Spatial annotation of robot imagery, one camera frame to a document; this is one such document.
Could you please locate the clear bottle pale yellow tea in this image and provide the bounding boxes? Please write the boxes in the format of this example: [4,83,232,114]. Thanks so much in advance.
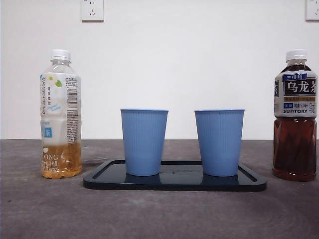
[40,49,83,179]

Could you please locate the dark oolong tea bottle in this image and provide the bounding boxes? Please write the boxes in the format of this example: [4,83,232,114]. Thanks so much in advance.
[272,48,319,182]

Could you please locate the ribbed light blue cup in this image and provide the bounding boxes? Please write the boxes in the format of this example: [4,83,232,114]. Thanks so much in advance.
[120,108,169,177]
[194,108,245,177]

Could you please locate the dark rectangular tray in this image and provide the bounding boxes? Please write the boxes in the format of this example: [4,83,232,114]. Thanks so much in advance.
[82,159,267,192]

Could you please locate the white wall socket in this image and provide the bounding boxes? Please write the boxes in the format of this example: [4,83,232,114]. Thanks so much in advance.
[306,0,319,21]
[80,0,105,22]

